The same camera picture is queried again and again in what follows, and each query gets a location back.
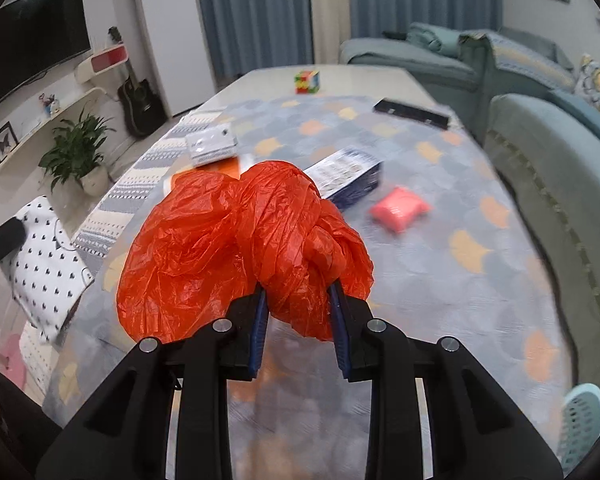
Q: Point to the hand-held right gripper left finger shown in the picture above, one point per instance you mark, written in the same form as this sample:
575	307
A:
257	340

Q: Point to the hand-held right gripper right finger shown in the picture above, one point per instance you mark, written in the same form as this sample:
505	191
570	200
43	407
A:
338	340

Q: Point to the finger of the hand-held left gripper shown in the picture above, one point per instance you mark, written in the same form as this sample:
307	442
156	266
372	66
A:
2	242

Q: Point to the orange plastic bag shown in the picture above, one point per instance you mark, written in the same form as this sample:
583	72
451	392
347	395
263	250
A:
205	260

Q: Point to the light blue plastic basket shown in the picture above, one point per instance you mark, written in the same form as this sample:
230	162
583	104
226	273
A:
582	425

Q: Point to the framed butterfly specimen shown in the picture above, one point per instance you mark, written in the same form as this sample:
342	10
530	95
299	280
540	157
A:
1	143

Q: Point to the potted green plant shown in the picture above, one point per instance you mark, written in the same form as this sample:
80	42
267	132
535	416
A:
77	150

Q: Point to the pink packet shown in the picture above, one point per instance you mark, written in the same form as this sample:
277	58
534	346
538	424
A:
400	209

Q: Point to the small shelf ornament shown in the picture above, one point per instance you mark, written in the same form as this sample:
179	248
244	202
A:
50	105

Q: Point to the blue white carton box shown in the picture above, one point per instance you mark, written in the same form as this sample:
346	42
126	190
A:
350	180

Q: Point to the black acoustic guitar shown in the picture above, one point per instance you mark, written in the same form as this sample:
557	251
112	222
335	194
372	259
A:
140	105

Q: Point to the black television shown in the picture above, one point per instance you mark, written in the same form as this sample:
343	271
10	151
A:
30	45

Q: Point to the small white box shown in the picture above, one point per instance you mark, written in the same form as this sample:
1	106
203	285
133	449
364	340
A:
211	146

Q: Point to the black smartphone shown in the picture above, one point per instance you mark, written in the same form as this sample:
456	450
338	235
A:
410	112

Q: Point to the multicoloured puzzle cube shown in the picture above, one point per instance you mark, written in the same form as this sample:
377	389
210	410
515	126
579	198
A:
307	82

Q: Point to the teal fabric sofa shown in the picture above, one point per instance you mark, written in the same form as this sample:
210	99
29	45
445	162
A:
530	160

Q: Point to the white refrigerator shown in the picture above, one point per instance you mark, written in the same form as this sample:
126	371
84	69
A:
175	35

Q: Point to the black remote control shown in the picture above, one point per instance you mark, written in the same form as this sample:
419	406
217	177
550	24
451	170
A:
395	35

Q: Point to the folded teal blanket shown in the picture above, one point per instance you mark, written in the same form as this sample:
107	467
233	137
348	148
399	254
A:
432	40

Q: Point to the white sheer curtain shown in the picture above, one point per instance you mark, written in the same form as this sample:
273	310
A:
330	10

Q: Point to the blue cushion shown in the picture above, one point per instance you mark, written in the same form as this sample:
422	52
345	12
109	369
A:
590	120

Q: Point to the white curved wall shelf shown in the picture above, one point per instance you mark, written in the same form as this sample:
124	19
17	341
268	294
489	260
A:
55	120

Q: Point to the red white wall shelf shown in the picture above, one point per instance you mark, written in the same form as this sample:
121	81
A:
105	62

